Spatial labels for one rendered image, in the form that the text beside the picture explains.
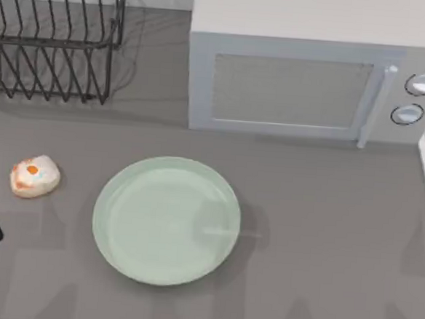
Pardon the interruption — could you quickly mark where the pale green plate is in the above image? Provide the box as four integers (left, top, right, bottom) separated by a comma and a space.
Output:
87, 151, 247, 292

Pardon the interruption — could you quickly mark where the microwave door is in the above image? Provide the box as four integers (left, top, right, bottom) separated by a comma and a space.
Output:
184, 32, 407, 144

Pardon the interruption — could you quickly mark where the pale grey microwave oven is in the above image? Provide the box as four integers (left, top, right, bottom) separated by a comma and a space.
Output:
183, 0, 425, 154

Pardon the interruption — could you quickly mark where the white and orange food item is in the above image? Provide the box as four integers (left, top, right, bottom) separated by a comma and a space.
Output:
8, 152, 63, 201

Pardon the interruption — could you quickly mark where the microwave knob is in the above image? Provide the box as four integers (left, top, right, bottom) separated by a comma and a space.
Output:
404, 69, 425, 97
389, 102, 425, 127

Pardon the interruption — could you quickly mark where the microwave door handle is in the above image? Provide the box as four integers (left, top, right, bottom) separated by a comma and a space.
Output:
357, 63, 400, 151

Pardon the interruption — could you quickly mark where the black wire dish rack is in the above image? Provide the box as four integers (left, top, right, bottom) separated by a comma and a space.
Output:
0, 0, 129, 107

